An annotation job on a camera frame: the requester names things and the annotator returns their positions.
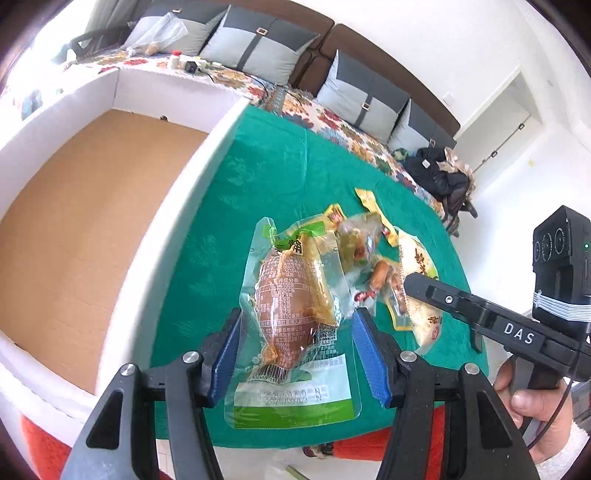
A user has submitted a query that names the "clear plastic bag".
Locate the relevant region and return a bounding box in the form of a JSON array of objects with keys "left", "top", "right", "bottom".
[{"left": 124, "top": 11, "right": 188, "bottom": 57}]

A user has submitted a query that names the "brown padded headboard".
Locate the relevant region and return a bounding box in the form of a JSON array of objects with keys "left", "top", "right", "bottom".
[{"left": 139, "top": 0, "right": 462, "bottom": 149}]

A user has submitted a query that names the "green bedspread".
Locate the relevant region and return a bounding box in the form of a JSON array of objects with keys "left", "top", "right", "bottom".
[{"left": 150, "top": 105, "right": 491, "bottom": 452}]

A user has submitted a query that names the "long yellow snack packet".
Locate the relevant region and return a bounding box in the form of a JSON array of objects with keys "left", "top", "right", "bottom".
[{"left": 322, "top": 203, "right": 345, "bottom": 230}]

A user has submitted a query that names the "red orange blanket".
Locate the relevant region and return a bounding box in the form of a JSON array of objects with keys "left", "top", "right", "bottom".
[{"left": 18, "top": 401, "right": 448, "bottom": 480}]

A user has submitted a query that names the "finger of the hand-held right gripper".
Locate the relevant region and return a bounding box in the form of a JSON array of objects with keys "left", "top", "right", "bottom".
[{"left": 403, "top": 271, "right": 498, "bottom": 354}]

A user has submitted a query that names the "grey curtain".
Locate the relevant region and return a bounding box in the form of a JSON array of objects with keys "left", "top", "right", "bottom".
[{"left": 90, "top": 0, "right": 141, "bottom": 34}]

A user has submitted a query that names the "clear mixed snack packet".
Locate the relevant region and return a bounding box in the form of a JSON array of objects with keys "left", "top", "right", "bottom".
[{"left": 334, "top": 211, "right": 385, "bottom": 278}]

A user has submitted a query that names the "floral bedsheet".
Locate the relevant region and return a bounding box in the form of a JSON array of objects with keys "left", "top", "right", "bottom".
[{"left": 65, "top": 50, "right": 457, "bottom": 234}]

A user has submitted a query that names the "thin charging cable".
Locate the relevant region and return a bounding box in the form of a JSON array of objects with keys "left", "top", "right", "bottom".
[{"left": 203, "top": 65, "right": 283, "bottom": 91}]

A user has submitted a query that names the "person's right hand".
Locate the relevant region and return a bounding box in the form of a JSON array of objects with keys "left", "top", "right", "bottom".
[{"left": 493, "top": 357, "right": 575, "bottom": 464}]

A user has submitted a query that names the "person's right forearm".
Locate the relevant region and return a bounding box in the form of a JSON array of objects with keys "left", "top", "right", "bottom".
[{"left": 536, "top": 421, "right": 591, "bottom": 480}]

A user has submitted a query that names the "beige crumpled cloth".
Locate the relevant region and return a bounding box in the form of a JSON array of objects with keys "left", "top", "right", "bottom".
[{"left": 431, "top": 147, "right": 477, "bottom": 180}]

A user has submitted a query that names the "white box with cardboard bottom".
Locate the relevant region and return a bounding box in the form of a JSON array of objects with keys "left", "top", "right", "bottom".
[{"left": 0, "top": 69, "right": 251, "bottom": 409}]

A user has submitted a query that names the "brown bag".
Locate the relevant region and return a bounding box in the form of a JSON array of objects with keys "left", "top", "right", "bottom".
[{"left": 442, "top": 184, "right": 479, "bottom": 237}]

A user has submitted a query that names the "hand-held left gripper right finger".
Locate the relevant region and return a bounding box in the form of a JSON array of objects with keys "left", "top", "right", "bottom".
[{"left": 352, "top": 306, "right": 541, "bottom": 480}]

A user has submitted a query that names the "clear sausage packet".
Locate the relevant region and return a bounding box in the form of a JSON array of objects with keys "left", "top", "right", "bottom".
[{"left": 368, "top": 260, "right": 408, "bottom": 320}]

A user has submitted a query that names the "clear drumstick packet green label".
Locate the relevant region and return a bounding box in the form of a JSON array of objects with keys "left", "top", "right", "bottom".
[{"left": 224, "top": 216, "right": 363, "bottom": 431}]

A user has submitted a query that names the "grey pillow with buckle strap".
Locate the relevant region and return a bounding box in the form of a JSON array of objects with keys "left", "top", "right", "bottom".
[
  {"left": 124, "top": 4, "right": 228, "bottom": 55},
  {"left": 200, "top": 6, "right": 322, "bottom": 87},
  {"left": 388, "top": 98, "right": 461, "bottom": 154},
  {"left": 316, "top": 48, "right": 413, "bottom": 142}
]

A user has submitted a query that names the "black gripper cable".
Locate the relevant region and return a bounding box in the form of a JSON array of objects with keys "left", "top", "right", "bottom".
[{"left": 525, "top": 382, "right": 579, "bottom": 449}]

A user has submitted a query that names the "crumpled yellow snack packet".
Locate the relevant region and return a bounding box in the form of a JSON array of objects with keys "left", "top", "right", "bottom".
[{"left": 354, "top": 186, "right": 400, "bottom": 248}]

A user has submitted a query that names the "black jacket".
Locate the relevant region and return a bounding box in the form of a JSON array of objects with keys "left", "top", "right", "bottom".
[{"left": 403, "top": 147, "right": 470, "bottom": 209}]

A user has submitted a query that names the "yellow-edged peanut packet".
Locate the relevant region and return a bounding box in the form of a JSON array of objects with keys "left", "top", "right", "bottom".
[{"left": 385, "top": 228, "right": 445, "bottom": 357}]

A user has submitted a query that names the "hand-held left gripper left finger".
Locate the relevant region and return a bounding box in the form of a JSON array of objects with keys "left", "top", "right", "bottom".
[{"left": 60, "top": 307, "right": 245, "bottom": 480}]

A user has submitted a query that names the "black chair frame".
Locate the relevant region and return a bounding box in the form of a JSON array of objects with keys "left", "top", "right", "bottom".
[{"left": 67, "top": 24, "right": 131, "bottom": 59}]

